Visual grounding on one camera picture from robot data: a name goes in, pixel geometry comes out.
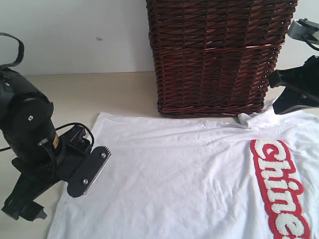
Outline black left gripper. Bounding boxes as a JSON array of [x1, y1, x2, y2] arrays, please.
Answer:
[[2, 139, 85, 221]]

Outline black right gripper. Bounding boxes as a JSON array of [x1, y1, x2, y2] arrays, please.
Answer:
[[268, 55, 319, 115]]

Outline white t-shirt with red logo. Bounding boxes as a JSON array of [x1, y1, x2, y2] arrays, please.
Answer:
[[48, 103, 319, 239]]

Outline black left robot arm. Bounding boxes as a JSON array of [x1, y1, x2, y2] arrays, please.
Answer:
[[0, 68, 92, 222]]

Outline dark brown wicker basket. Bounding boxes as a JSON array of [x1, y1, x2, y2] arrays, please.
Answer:
[[146, 0, 298, 118]]

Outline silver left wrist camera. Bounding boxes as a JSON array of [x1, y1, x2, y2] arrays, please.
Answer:
[[67, 146, 111, 198]]

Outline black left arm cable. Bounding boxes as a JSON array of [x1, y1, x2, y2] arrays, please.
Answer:
[[0, 32, 95, 180]]

